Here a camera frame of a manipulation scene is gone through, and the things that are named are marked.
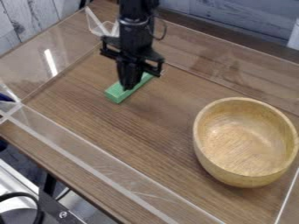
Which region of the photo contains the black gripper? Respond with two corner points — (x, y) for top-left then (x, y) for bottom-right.
(100, 17), (164, 91)

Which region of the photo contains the green rectangular block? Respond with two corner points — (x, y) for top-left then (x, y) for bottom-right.
(104, 71), (155, 105)

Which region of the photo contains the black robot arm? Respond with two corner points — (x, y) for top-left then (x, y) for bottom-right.
(100, 0), (164, 91)

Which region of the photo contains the light wooden bowl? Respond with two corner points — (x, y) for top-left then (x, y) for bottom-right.
(192, 97), (299, 188)

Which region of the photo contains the blue object at edge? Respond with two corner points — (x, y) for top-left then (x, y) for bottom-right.
(0, 93), (15, 102)

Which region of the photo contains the clear acrylic tray enclosure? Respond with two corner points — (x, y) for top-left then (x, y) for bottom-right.
(0, 0), (299, 224)

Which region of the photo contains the black cable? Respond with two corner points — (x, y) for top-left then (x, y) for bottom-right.
(0, 192), (44, 224)

